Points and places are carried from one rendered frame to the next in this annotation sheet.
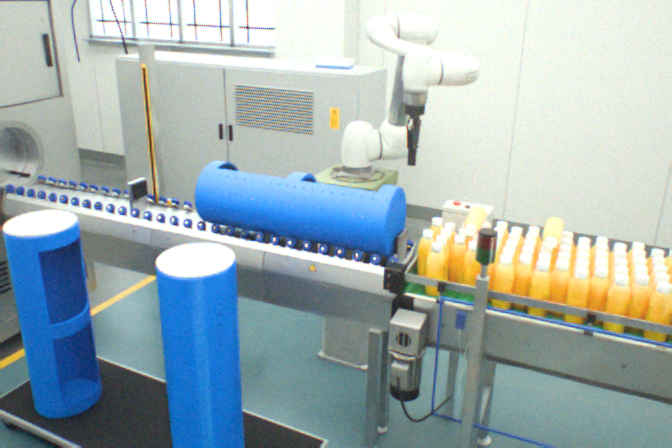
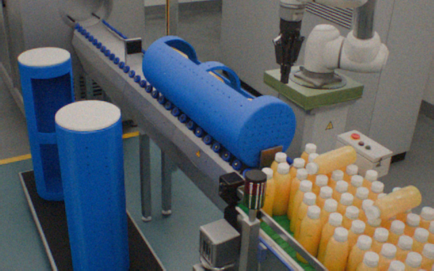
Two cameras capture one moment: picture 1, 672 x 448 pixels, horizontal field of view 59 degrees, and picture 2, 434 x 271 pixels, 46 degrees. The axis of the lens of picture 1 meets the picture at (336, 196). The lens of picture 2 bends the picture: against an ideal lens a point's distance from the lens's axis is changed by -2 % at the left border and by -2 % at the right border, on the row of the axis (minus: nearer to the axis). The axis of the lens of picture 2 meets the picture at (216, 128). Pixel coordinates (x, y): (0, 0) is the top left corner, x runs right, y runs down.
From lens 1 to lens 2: 125 cm
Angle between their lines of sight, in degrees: 33
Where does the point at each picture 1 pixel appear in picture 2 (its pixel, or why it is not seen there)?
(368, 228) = (228, 133)
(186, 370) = (67, 198)
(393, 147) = (351, 59)
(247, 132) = not seen: hidden behind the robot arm
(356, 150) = (312, 54)
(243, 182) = (169, 59)
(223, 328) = (92, 177)
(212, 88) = not seen: outside the picture
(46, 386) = (36, 174)
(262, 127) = (312, 13)
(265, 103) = not seen: outside the picture
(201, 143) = (269, 17)
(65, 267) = (68, 93)
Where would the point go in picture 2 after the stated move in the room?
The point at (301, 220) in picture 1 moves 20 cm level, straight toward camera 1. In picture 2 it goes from (191, 108) to (163, 125)
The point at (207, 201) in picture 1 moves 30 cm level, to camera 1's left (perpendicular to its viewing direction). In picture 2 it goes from (147, 69) to (104, 55)
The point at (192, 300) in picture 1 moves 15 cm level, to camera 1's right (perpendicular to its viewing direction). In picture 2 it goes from (66, 146) to (91, 158)
